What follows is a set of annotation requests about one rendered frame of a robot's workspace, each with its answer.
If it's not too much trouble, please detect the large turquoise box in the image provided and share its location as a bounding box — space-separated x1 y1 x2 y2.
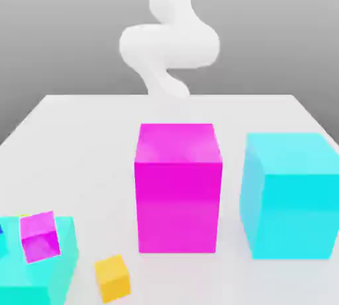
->
0 215 79 305

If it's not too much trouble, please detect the small magenta cube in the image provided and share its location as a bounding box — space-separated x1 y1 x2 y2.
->
19 210 62 265

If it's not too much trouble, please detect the large magenta box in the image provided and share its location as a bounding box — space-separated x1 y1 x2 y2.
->
134 122 224 255

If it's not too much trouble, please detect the large cyan box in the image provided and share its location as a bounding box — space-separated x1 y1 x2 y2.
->
239 132 339 261

